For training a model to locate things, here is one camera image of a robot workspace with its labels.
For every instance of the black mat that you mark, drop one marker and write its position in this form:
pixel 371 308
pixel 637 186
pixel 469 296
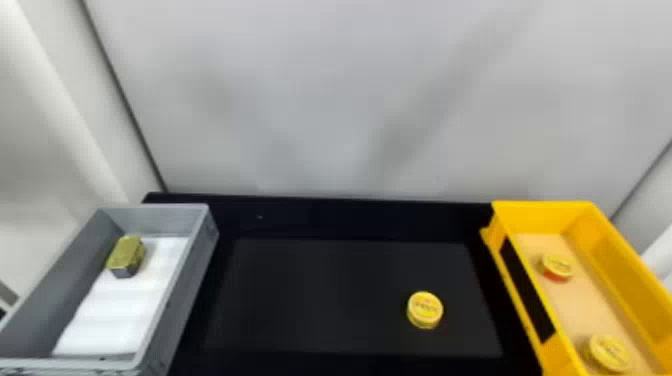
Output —
pixel 325 294

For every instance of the yellow crate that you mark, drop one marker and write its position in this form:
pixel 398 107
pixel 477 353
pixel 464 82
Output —
pixel 622 262

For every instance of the yellow can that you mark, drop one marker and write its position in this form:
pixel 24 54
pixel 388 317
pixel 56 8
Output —
pixel 609 353
pixel 557 265
pixel 424 308

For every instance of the gold hexagonal tin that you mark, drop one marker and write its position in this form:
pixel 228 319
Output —
pixel 126 255

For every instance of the grey crate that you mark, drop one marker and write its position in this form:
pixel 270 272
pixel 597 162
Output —
pixel 63 283

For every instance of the white foam pad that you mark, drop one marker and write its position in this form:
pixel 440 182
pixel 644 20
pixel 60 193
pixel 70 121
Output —
pixel 126 310

